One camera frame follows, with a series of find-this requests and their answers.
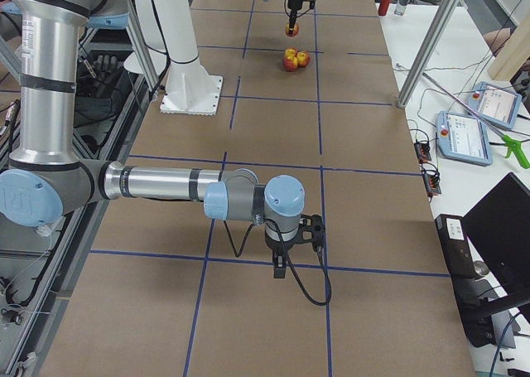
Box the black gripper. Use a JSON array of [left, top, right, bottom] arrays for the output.
[[288, 0, 303, 29], [265, 226, 303, 278]]

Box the red yellow apple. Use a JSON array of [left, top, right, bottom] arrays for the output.
[[285, 23, 299, 37]]

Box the base apple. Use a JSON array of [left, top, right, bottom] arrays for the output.
[[282, 55, 298, 72], [283, 47, 298, 59], [296, 51, 311, 68]]

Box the rear base apple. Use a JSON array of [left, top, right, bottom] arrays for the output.
[[296, 51, 311, 68]]

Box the front base apple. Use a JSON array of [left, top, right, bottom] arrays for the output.
[[282, 55, 298, 72]]

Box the black computer box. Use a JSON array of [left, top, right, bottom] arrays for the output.
[[435, 214, 500, 347]]

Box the orange black connector board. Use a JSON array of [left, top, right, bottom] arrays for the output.
[[414, 141, 431, 163]]

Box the near teach pendant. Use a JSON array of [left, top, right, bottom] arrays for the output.
[[436, 111, 493, 166]]

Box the teach pendant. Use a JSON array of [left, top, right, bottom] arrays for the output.
[[436, 111, 493, 166], [468, 81, 522, 129]]

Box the black monitor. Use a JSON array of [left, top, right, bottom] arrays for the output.
[[462, 172, 529, 294]]

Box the far teach pendant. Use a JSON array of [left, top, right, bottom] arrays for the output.
[[468, 81, 522, 129]]

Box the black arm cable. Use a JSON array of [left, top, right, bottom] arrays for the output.
[[283, 0, 317, 22], [222, 216, 333, 307]]

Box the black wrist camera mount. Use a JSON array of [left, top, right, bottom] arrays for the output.
[[297, 215, 325, 252]]

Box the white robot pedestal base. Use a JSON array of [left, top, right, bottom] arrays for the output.
[[135, 0, 223, 115]]

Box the aluminium frame post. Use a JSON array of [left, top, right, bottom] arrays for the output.
[[397, 0, 460, 109]]

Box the metal reacher green handle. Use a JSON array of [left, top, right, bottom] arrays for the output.
[[422, 72, 530, 169]]

